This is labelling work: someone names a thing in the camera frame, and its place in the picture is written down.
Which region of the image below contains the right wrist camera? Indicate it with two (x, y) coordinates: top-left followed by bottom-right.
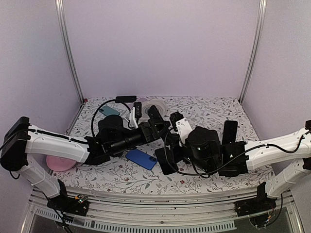
(170, 112), (192, 147)

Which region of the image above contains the left aluminium frame post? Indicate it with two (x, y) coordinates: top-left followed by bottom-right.
(55, 0), (85, 104)

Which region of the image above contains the front aluminium rail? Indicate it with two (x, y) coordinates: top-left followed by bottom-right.
(20, 186), (306, 233)

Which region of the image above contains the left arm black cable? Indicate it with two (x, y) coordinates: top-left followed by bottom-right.
(91, 98), (133, 139)

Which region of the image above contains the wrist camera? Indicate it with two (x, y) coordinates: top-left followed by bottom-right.
(170, 112), (192, 147)
(129, 102), (142, 129)

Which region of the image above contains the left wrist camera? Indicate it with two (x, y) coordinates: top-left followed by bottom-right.
(129, 102), (142, 129)

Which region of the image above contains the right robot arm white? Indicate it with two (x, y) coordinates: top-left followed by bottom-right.
(176, 118), (311, 212)

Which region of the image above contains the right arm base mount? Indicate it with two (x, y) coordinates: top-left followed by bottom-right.
(234, 182), (276, 216)

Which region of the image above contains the blue phone face down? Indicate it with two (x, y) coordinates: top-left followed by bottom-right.
(125, 150), (157, 170)

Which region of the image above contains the white round dish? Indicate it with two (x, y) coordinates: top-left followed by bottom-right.
(142, 100), (168, 119)

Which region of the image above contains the small black phone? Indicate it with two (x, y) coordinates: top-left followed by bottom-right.
(147, 105), (163, 121)

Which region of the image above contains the floral table mat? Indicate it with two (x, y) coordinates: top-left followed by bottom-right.
(53, 97), (274, 195)

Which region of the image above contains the right aluminium frame post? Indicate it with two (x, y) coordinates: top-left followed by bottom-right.
(238, 0), (267, 105)

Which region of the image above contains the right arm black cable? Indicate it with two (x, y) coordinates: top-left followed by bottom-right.
(164, 128), (307, 178)

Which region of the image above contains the aluminium frame post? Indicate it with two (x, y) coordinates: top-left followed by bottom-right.
(238, 0), (267, 105)
(55, 0), (85, 104)

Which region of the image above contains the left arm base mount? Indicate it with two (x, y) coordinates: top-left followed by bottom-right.
(47, 180), (89, 216)

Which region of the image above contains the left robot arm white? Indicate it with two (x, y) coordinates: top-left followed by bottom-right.
(0, 116), (170, 211)

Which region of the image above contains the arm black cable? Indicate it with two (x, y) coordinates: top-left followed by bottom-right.
(164, 128), (307, 178)
(91, 98), (133, 139)

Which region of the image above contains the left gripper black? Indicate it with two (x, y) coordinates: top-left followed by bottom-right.
(109, 119), (171, 156)

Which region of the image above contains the pink round object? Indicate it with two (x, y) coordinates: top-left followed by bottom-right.
(46, 155), (76, 172)

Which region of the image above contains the teal phone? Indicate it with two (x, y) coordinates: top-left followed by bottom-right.
(99, 106), (120, 117)

